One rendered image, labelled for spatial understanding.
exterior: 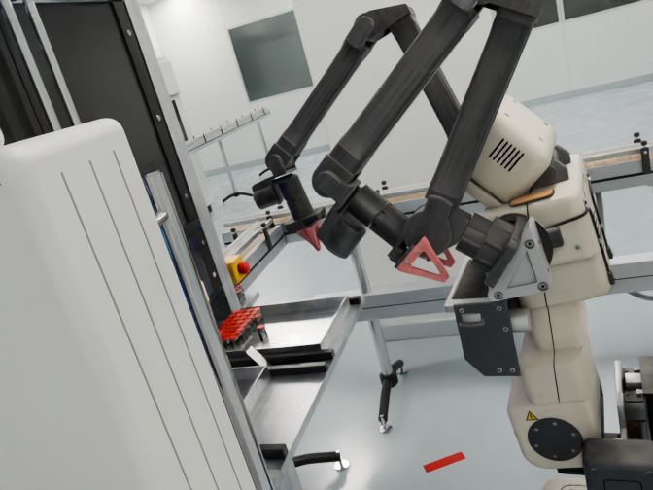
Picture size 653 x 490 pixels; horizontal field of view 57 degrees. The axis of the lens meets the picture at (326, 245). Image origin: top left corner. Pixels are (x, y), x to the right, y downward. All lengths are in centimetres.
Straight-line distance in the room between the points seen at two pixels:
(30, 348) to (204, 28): 999
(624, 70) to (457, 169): 859
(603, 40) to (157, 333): 905
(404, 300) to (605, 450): 143
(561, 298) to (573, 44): 831
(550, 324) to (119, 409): 89
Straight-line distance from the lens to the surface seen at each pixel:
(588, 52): 944
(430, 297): 251
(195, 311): 73
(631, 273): 248
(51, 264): 51
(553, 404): 129
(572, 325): 124
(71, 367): 54
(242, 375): 147
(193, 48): 1057
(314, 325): 163
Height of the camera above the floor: 156
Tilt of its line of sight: 18 degrees down
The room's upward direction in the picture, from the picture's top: 16 degrees counter-clockwise
